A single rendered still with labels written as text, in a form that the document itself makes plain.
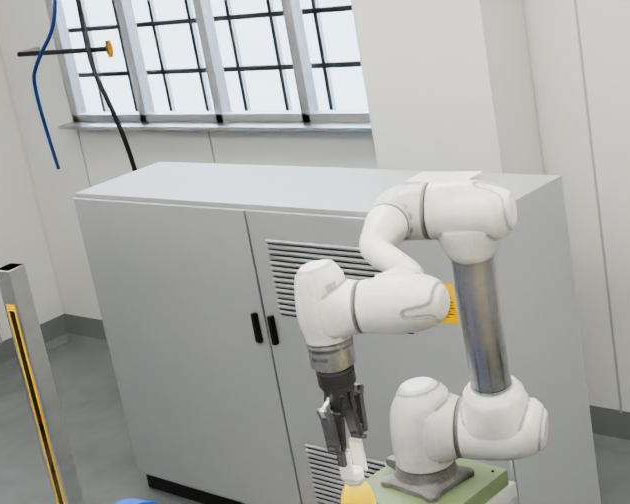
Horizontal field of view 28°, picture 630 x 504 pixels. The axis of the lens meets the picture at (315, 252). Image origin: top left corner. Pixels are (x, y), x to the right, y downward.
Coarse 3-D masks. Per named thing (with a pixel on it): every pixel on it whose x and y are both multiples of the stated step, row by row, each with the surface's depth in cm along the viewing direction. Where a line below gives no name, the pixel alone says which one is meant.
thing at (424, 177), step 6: (420, 174) 439; (426, 174) 438; (432, 174) 436; (438, 174) 435; (444, 174) 433; (450, 174) 432; (456, 174) 431; (462, 174) 429; (468, 174) 428; (474, 174) 426; (480, 174) 428; (408, 180) 434; (414, 180) 433; (420, 180) 431; (426, 180) 430; (432, 180) 428; (438, 180) 427
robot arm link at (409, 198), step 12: (384, 192) 288; (396, 192) 286; (408, 192) 283; (420, 192) 282; (372, 204) 285; (396, 204) 281; (408, 204) 281; (420, 204) 281; (408, 216) 281; (420, 216) 281; (420, 228) 282; (408, 240) 286
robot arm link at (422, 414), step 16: (416, 384) 316; (432, 384) 314; (400, 400) 313; (416, 400) 311; (432, 400) 311; (448, 400) 313; (400, 416) 313; (416, 416) 310; (432, 416) 310; (448, 416) 310; (400, 432) 314; (416, 432) 312; (432, 432) 310; (448, 432) 309; (400, 448) 316; (416, 448) 313; (432, 448) 312; (448, 448) 311; (400, 464) 318; (416, 464) 315; (432, 464) 315; (448, 464) 317
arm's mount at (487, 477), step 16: (464, 464) 329; (480, 464) 328; (368, 480) 328; (464, 480) 321; (480, 480) 320; (496, 480) 321; (384, 496) 319; (400, 496) 318; (448, 496) 315; (464, 496) 314; (480, 496) 316
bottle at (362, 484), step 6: (360, 480) 249; (348, 486) 250; (354, 486) 249; (360, 486) 249; (366, 486) 249; (342, 492) 250; (348, 492) 249; (354, 492) 248; (360, 492) 248; (366, 492) 249; (372, 492) 250; (342, 498) 250; (348, 498) 249; (354, 498) 248; (360, 498) 248; (366, 498) 249; (372, 498) 250
